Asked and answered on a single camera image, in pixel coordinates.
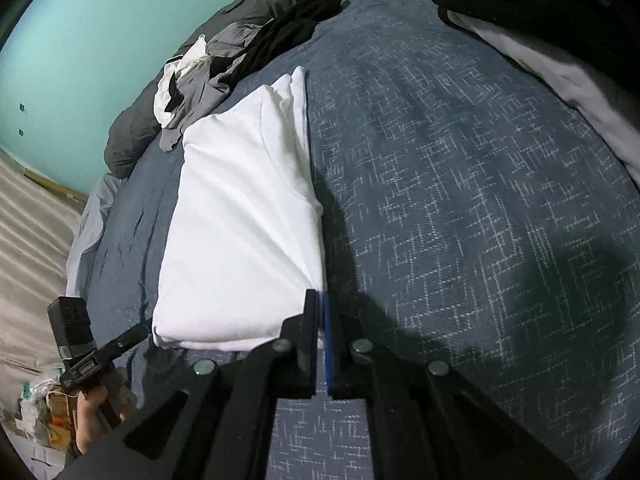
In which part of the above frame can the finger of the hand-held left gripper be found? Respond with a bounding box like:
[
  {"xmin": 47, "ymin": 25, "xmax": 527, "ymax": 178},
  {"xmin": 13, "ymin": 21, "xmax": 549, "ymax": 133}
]
[{"xmin": 97, "ymin": 322, "xmax": 151, "ymax": 362}]

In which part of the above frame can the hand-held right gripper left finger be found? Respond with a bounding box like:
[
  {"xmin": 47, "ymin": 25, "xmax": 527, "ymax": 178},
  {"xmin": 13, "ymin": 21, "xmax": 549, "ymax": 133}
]
[{"xmin": 55, "ymin": 288, "xmax": 322, "ymax": 480}]

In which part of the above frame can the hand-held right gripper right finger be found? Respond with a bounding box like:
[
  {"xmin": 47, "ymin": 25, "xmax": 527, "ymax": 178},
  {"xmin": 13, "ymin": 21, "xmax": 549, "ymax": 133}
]
[{"xmin": 323, "ymin": 292, "xmax": 578, "ymax": 480}]

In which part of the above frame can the white long-sleeve shirt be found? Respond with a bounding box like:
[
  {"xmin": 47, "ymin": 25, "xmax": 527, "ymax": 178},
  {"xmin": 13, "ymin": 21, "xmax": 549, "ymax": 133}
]
[{"xmin": 151, "ymin": 66, "xmax": 327, "ymax": 352}]

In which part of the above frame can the person's left hand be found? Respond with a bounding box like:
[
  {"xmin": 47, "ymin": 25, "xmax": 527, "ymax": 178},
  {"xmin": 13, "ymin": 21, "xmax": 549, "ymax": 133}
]
[{"xmin": 74, "ymin": 385, "xmax": 132, "ymax": 453}]

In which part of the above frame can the crumpled plastic bag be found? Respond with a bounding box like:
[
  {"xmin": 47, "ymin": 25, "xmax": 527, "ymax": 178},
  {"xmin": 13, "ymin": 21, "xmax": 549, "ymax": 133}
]
[{"xmin": 17, "ymin": 369, "xmax": 66, "ymax": 403}]

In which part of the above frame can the light grey sheet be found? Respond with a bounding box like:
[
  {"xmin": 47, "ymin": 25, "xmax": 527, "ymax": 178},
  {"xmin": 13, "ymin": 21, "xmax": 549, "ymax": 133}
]
[{"xmin": 65, "ymin": 172, "xmax": 123, "ymax": 301}]

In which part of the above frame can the bed with blue sheet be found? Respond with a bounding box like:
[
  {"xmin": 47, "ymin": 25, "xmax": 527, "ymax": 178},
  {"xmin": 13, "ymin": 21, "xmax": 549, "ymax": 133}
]
[{"xmin": 65, "ymin": 0, "xmax": 640, "ymax": 480}]

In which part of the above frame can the dark grey duvet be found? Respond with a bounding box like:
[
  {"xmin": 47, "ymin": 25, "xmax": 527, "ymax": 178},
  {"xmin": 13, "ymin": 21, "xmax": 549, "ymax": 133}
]
[{"xmin": 104, "ymin": 0, "xmax": 396, "ymax": 181}]

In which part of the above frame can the white garment with black trim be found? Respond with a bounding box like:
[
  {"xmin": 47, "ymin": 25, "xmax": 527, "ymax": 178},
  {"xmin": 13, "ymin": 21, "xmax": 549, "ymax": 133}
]
[{"xmin": 152, "ymin": 34, "xmax": 213, "ymax": 128}]

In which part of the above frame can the grey garment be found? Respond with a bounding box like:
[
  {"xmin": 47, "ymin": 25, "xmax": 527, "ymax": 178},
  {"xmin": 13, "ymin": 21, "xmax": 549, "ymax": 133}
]
[{"xmin": 159, "ymin": 25, "xmax": 281, "ymax": 151}]

